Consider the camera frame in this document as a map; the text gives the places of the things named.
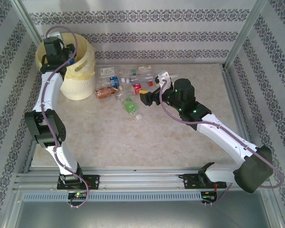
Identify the black mount plate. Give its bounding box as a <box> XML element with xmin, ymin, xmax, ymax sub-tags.
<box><xmin>182</xmin><ymin>174</ymin><xmax>228</xmax><ymax>190</ymax></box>
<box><xmin>57</xmin><ymin>174</ymin><xmax>101</xmax><ymax>190</ymax></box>

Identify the blue label plastic bottle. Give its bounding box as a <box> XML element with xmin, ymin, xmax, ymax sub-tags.
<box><xmin>109</xmin><ymin>75</ymin><xmax>127</xmax><ymax>88</ymax></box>

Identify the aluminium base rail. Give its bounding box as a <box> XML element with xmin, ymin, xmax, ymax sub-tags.
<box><xmin>16</xmin><ymin>167</ymin><xmax>271</xmax><ymax>190</ymax></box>

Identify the black left mount plate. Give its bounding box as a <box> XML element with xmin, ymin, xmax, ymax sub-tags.
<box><xmin>57</xmin><ymin>174</ymin><xmax>101</xmax><ymax>190</ymax></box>

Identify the long clear plastic bottle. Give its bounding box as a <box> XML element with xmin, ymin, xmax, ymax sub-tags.
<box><xmin>125</xmin><ymin>73</ymin><xmax>159</xmax><ymax>84</ymax></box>

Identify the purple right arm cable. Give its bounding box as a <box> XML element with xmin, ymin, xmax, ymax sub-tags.
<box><xmin>158</xmin><ymin>79</ymin><xmax>285</xmax><ymax>206</ymax></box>

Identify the cream plastic bin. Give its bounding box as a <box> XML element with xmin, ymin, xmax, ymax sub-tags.
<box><xmin>35</xmin><ymin>33</ymin><xmax>97</xmax><ymax>101</ymax></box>

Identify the black right mount plate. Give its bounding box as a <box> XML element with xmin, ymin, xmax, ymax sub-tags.
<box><xmin>182</xmin><ymin>174</ymin><xmax>228</xmax><ymax>190</ymax></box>

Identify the grey slotted cable duct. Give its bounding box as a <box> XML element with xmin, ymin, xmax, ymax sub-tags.
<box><xmin>22</xmin><ymin>191</ymin><xmax>202</xmax><ymax>201</ymax></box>

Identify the clear bottle green band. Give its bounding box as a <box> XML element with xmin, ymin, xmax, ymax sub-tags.
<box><xmin>118</xmin><ymin>68</ymin><xmax>137</xmax><ymax>77</ymax></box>

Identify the grey metal panel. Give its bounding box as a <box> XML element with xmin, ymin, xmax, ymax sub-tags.
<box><xmin>13</xmin><ymin>200</ymin><xmax>280</xmax><ymax>228</ymax></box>

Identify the green label plastic bottle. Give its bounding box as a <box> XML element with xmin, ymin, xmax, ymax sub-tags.
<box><xmin>121</xmin><ymin>97</ymin><xmax>143</xmax><ymax>120</ymax></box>

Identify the brown plastic bottle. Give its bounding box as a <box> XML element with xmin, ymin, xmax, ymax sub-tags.
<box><xmin>95</xmin><ymin>86</ymin><xmax>124</xmax><ymax>100</ymax></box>

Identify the aluminium side rail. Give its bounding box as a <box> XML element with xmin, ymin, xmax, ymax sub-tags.
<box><xmin>222</xmin><ymin>64</ymin><xmax>262</xmax><ymax>152</ymax></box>
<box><xmin>23</xmin><ymin>77</ymin><xmax>55</xmax><ymax>174</ymax></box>

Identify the aluminium frame post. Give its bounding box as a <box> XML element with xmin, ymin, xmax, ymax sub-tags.
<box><xmin>223</xmin><ymin>0</ymin><xmax>270</xmax><ymax>72</ymax></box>
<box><xmin>13</xmin><ymin>0</ymin><xmax>47</xmax><ymax>46</ymax></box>

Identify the circuit board green light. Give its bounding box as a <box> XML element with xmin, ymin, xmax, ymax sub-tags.
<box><xmin>67</xmin><ymin>191</ymin><xmax>89</xmax><ymax>200</ymax></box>

